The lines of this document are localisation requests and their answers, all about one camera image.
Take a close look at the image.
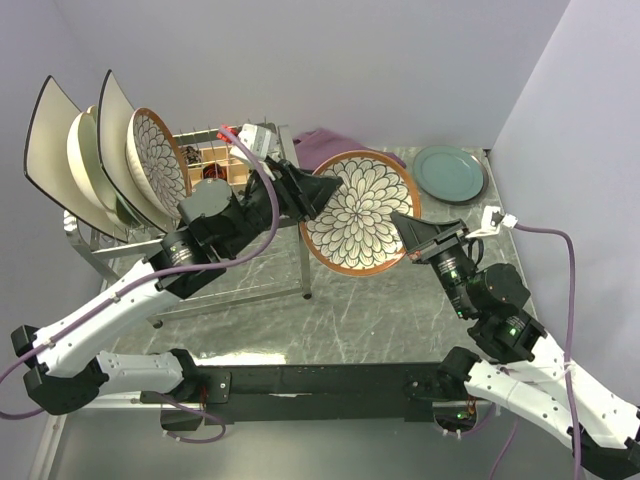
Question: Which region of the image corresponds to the steel dish rack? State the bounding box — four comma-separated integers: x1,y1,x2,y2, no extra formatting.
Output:
62,122,314,329

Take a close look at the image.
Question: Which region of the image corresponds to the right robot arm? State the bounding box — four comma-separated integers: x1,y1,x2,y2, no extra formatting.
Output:
391,207,639,479

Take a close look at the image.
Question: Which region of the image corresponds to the purple-rimmed beige plate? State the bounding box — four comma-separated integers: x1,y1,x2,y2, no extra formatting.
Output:
451,150,489,203

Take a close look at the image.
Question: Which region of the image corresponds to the brown scale-pattern plate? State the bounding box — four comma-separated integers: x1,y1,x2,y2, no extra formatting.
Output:
300,150,421,276

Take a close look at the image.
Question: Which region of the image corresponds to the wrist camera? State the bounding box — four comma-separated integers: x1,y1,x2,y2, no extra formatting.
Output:
237,123,276,177
466,206,518,239

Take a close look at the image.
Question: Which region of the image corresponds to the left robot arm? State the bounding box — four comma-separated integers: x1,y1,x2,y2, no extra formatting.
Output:
11,160,343,415

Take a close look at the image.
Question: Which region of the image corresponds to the black base beam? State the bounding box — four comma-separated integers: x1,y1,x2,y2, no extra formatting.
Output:
170,362,468,424

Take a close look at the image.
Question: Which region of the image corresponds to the wooden cutlery box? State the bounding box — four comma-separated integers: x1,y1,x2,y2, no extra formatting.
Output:
181,145,250,190

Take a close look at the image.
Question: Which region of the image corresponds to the white ribbed brown bowl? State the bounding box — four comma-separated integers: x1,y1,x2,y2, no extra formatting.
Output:
125,108,191,220

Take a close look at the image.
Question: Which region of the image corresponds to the dark green round plate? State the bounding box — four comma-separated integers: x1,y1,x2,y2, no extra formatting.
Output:
412,146,464,204

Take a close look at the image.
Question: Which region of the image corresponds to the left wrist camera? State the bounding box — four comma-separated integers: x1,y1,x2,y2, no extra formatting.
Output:
237,123,276,177

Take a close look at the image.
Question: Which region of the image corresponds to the white round plate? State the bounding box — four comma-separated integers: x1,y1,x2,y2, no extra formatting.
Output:
66,105,126,230

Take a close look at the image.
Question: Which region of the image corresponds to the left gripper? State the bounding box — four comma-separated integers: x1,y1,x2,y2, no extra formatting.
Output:
222,154,345,258

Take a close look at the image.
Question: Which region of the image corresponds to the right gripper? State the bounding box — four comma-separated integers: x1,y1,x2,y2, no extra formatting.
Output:
390,210,477,318

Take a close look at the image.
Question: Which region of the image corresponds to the large square plate, far left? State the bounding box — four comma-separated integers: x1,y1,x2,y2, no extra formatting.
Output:
24,75,126,241

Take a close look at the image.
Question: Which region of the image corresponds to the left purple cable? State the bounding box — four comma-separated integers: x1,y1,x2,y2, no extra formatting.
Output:
0,124,279,445

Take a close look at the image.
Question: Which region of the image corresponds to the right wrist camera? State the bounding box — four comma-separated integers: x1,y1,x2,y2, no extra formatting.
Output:
466,206,518,239

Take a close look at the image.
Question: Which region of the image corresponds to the purple cloth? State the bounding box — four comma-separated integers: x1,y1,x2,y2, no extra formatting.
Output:
292,128,406,171

